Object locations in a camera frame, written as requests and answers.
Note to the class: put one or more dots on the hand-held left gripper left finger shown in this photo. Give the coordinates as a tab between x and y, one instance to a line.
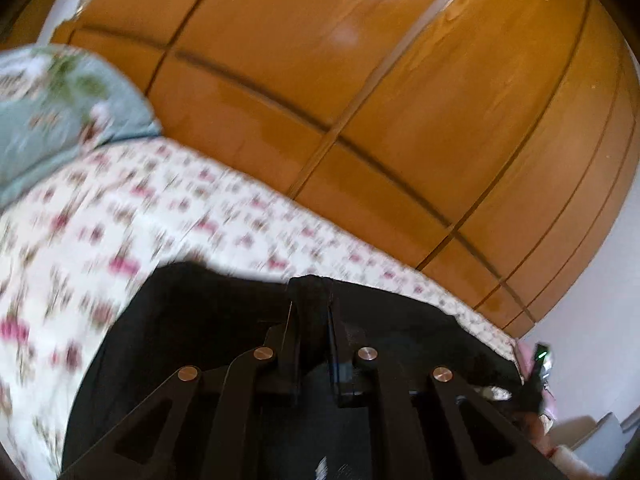
291	345

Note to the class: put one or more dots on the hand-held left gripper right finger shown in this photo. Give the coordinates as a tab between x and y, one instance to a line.
334	345

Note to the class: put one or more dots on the black pants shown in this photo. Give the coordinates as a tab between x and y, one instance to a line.
200	310

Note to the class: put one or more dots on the white box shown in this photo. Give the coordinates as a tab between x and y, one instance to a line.
597	432

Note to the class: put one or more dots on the white floral bed sheet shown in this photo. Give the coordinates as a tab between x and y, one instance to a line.
100	220

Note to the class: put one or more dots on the green floral pillow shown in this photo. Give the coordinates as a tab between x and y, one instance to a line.
50	110

